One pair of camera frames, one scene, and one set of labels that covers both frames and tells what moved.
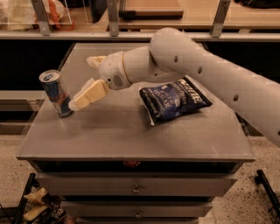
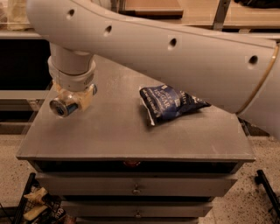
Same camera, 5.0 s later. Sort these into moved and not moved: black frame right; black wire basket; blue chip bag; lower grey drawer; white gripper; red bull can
Moved: white gripper; red bull can
Not moved: black wire basket; blue chip bag; black frame right; lower grey drawer
